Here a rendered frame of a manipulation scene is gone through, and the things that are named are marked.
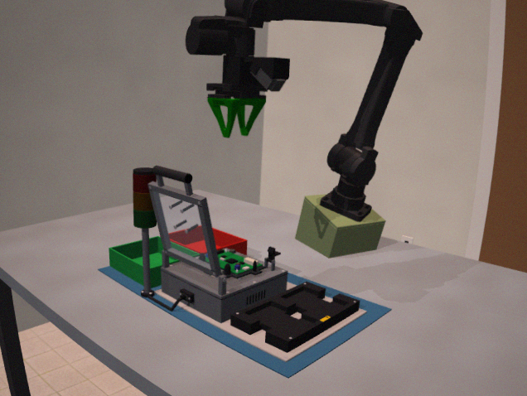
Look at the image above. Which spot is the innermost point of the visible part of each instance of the red bin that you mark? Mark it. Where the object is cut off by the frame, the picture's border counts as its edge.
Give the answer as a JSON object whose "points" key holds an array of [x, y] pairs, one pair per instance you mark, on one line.
{"points": [[224, 240]]}

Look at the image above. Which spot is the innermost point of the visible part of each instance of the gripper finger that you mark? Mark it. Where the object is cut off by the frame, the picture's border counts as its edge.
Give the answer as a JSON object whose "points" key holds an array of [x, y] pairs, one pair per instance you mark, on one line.
{"points": [[257, 106], [232, 105]]}

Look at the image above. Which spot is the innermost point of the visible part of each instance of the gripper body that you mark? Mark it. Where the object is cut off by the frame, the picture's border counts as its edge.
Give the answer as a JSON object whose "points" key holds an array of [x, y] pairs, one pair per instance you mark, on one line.
{"points": [[235, 91]]}

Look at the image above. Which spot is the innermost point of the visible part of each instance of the green bin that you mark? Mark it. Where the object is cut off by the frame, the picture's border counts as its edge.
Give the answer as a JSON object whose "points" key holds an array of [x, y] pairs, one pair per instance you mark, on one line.
{"points": [[128, 259]]}

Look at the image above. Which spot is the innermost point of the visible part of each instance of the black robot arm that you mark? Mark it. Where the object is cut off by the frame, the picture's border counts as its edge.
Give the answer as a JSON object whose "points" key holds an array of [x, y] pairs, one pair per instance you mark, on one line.
{"points": [[212, 36]]}

